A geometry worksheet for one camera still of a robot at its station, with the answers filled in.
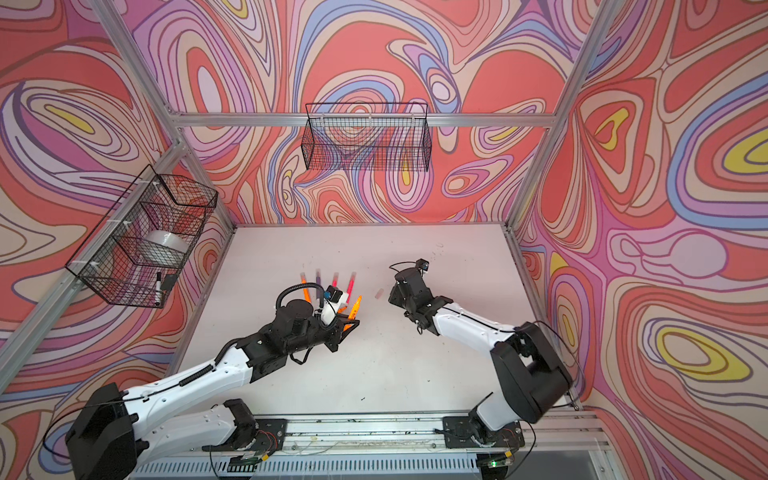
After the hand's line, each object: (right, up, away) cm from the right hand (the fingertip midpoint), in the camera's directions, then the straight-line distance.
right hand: (398, 294), depth 90 cm
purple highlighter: (-28, +3, +15) cm, 32 cm away
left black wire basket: (-66, +12, -17) cm, 70 cm away
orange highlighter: (-12, -2, -17) cm, 21 cm away
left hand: (-10, -5, -14) cm, 18 cm away
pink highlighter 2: (-16, +3, +14) cm, 21 cm away
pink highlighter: (-22, +3, +14) cm, 26 cm away
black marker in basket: (-60, +4, -18) cm, 62 cm away
